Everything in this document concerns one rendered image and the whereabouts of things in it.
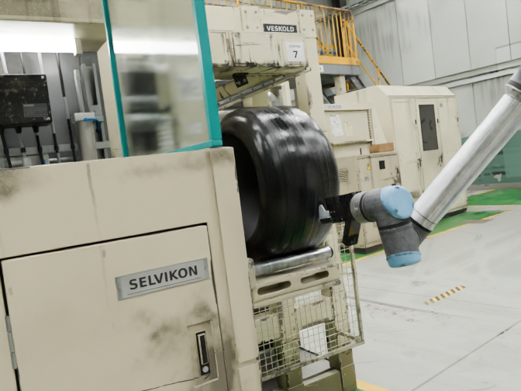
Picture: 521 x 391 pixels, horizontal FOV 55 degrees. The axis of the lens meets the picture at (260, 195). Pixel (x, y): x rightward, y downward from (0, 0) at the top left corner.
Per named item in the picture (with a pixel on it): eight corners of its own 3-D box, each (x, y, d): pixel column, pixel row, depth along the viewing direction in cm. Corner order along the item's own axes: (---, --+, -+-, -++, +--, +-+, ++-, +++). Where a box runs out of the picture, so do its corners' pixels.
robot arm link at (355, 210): (386, 219, 143) (360, 224, 138) (374, 220, 147) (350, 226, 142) (380, 188, 143) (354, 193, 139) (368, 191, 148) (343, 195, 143)
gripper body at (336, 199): (341, 195, 157) (367, 189, 147) (346, 222, 157) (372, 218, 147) (322, 198, 154) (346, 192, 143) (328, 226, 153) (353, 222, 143)
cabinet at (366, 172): (367, 254, 618) (356, 155, 611) (332, 252, 663) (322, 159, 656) (410, 241, 674) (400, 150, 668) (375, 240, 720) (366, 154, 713)
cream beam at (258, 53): (179, 67, 184) (174, 27, 183) (156, 81, 205) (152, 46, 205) (310, 67, 214) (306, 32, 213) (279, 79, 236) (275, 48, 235)
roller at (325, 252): (243, 261, 161) (240, 271, 164) (250, 272, 158) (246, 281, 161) (329, 242, 178) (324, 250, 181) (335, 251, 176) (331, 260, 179)
